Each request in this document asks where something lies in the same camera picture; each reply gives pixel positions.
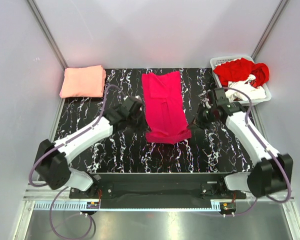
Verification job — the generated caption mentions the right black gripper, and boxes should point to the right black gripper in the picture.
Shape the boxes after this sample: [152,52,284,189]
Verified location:
[187,103,217,131]

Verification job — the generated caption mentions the magenta pink t shirt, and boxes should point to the magenta pink t shirt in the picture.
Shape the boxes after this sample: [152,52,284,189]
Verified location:
[141,71,192,145]

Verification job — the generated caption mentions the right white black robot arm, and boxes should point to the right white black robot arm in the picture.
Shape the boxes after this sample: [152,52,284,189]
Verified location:
[188,87,293,203]

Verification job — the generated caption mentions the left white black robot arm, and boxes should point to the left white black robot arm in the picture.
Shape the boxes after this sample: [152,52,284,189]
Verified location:
[34,96,144,198]

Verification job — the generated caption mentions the white printed t shirt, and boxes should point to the white printed t shirt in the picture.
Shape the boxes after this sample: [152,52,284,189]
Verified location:
[225,74,266,102]

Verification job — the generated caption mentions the white plastic laundry basket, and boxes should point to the white plastic laundry basket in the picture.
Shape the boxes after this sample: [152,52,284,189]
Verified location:
[210,54,272,105]

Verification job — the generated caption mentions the folded peach t shirt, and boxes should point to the folded peach t shirt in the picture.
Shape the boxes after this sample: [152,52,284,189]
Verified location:
[59,65,106,99]

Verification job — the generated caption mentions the red t shirt in basket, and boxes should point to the red t shirt in basket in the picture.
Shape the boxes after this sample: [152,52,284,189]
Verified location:
[213,57,270,88]

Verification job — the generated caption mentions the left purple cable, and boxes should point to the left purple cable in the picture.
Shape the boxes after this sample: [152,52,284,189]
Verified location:
[27,84,97,238]

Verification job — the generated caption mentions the purple cable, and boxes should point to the purple cable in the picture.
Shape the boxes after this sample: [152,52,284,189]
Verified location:
[221,86,293,217]
[27,84,97,238]

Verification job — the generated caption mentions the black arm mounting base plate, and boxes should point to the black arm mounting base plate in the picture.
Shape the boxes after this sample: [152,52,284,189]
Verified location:
[69,173,246,200]

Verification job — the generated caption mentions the slotted white cable duct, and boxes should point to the slotted white cable duct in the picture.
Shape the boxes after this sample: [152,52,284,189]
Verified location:
[33,201,223,211]

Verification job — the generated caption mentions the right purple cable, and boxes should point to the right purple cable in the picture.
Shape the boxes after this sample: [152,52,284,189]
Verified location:
[221,86,293,217]

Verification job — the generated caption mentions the right aluminium frame post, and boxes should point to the right aluminium frame post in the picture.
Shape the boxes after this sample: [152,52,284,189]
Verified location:
[251,0,290,60]

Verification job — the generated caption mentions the aluminium frame post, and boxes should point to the aluminium frame post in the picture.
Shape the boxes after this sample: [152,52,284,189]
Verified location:
[251,0,290,60]
[25,0,68,70]

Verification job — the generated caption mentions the left aluminium frame post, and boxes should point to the left aluminium frame post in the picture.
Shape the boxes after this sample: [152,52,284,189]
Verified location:
[25,0,68,70]

